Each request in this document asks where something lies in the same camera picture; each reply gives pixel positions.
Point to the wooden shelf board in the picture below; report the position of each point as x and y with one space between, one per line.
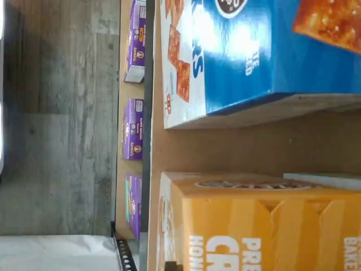
225 146
119 90

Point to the blue pretzel crackers box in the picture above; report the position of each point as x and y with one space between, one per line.
239 56

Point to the purple Annie's box teal label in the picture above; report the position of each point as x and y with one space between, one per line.
134 203

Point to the purple Annie's box brown label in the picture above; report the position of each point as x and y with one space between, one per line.
132 130

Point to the yellow white pretzel crackers box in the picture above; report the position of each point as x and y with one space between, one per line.
225 226

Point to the white plastic sheet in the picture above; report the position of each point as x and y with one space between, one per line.
56 254

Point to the purple Annie's box yellow label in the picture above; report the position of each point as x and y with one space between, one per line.
136 42

